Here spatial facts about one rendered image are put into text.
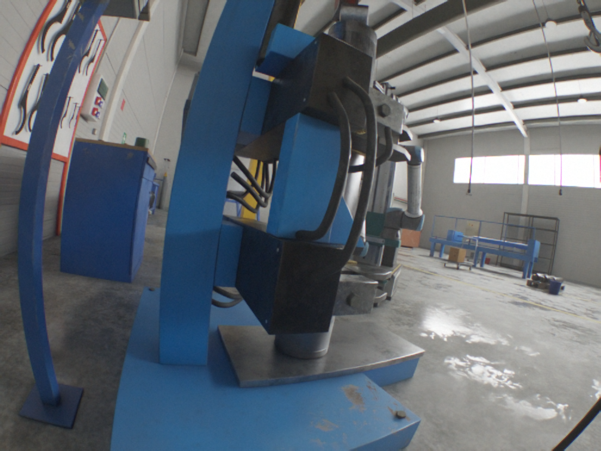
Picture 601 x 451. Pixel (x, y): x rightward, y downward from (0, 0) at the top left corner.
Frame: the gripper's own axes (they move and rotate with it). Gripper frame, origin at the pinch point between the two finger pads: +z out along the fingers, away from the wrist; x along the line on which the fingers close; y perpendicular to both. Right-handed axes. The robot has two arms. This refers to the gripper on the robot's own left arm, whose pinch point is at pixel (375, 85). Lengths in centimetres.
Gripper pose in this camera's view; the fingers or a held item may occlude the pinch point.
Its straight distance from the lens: 137.3
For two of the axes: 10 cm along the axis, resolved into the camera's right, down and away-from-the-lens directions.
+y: 7.3, 1.5, -6.7
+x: -1.7, 9.8, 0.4
